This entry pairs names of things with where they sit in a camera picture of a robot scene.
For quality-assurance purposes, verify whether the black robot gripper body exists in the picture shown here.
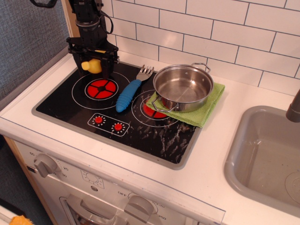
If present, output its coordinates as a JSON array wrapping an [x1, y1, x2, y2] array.
[[67, 20, 120, 63]]

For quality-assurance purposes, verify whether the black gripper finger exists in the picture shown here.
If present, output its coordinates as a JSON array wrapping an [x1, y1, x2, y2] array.
[[71, 51, 90, 76], [100, 58, 114, 79]]

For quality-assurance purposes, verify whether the yellow plastic toy banana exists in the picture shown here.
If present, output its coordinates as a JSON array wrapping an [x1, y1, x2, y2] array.
[[81, 56, 102, 74]]

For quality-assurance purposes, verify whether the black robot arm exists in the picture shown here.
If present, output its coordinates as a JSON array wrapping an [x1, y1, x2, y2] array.
[[67, 0, 120, 79]]

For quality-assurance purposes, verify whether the black toy stovetop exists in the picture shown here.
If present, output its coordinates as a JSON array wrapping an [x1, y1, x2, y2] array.
[[32, 62, 201, 170]]

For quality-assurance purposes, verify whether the stainless steel pot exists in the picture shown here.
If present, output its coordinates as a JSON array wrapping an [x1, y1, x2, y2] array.
[[151, 63, 214, 113]]

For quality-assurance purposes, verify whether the green microfiber cloth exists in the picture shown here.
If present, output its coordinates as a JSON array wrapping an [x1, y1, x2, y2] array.
[[161, 83, 225, 128]]

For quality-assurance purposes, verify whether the grey timer knob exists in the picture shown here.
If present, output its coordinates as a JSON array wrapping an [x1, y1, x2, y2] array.
[[34, 154, 58, 178]]

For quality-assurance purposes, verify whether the white toy oven front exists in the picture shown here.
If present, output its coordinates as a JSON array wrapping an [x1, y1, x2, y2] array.
[[15, 142, 225, 225]]

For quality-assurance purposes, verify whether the grey oven temperature knob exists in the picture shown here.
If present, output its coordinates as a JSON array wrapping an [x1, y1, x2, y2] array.
[[124, 195, 154, 223]]

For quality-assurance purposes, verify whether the orange plush object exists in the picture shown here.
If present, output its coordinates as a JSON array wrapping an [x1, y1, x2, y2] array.
[[9, 215, 33, 225]]

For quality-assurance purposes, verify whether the grey plastic sink basin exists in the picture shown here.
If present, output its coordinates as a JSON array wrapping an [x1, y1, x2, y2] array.
[[224, 105, 300, 217]]

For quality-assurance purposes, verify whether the grey faucet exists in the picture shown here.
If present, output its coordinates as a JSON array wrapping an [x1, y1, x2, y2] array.
[[286, 90, 300, 123]]

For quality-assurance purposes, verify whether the blue handled toy fork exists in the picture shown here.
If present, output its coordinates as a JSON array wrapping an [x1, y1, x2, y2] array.
[[116, 65, 154, 113]]

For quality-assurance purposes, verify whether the grey oven door handle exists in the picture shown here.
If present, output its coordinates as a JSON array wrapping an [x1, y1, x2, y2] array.
[[66, 195, 129, 225]]

